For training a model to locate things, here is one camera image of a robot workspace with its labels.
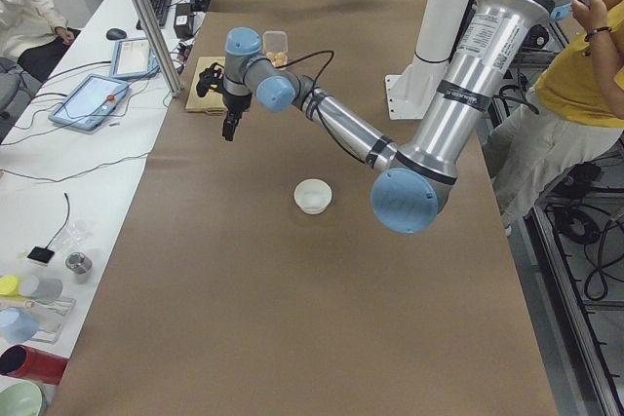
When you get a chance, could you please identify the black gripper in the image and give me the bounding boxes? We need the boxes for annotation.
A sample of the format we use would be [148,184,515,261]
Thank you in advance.
[195,62,252,141]

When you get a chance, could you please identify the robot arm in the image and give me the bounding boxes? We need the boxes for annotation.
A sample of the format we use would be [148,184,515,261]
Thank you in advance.
[196,0,570,234]

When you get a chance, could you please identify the clear plastic egg box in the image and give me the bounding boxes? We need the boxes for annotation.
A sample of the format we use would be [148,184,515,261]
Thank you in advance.
[262,30,289,55]

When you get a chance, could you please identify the wooden cutting board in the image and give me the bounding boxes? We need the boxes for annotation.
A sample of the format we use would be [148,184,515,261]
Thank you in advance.
[185,57,227,115]

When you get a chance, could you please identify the white bowl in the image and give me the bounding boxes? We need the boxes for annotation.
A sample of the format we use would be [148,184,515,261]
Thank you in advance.
[293,178,332,214]

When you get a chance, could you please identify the teach pendant far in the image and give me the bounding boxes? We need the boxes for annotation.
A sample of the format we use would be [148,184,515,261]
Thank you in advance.
[109,38,159,80]

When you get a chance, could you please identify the teach pendant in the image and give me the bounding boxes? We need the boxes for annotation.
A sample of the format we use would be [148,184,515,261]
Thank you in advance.
[48,74,130,132]
[109,38,159,80]

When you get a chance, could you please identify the teach pendant near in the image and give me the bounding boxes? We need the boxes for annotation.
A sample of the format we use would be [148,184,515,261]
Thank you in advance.
[48,74,130,132]

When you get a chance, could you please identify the black keyboard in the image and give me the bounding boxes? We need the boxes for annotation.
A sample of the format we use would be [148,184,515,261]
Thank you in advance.
[135,0,176,30]

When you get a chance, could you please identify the black computer mouse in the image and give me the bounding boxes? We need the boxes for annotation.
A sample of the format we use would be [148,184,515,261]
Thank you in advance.
[105,28,127,41]

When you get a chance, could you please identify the small metal cylinder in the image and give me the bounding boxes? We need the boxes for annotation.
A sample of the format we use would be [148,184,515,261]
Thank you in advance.
[65,251,93,284]

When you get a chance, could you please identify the person in white shirt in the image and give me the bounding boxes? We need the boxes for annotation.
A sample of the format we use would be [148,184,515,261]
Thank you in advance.
[1,0,80,83]

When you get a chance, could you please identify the small black device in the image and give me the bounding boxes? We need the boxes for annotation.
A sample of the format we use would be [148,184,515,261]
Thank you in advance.
[26,246,55,265]

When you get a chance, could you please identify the grey cup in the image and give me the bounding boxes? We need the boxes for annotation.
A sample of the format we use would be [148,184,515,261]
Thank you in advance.
[19,276,63,304]

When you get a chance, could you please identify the yellow cup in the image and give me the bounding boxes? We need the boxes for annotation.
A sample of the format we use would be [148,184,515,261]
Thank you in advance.
[0,275,21,297]

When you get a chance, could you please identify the light blue cup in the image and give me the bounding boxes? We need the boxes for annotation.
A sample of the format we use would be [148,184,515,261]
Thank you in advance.
[0,307,40,345]

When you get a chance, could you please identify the person in yellow shirt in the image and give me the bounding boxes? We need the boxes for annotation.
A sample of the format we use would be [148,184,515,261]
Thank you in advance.
[482,0,623,229]

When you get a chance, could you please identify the green bowl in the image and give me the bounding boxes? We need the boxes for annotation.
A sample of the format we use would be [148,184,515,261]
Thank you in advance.
[0,382,47,416]

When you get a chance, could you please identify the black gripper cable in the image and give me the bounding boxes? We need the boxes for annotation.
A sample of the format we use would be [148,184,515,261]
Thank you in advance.
[286,50,367,164]

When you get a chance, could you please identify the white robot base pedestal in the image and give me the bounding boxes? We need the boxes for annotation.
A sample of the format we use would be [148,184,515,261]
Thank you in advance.
[385,0,471,120]

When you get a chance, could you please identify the aluminium frame post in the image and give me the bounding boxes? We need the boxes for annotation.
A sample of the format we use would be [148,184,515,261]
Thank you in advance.
[131,0,183,97]

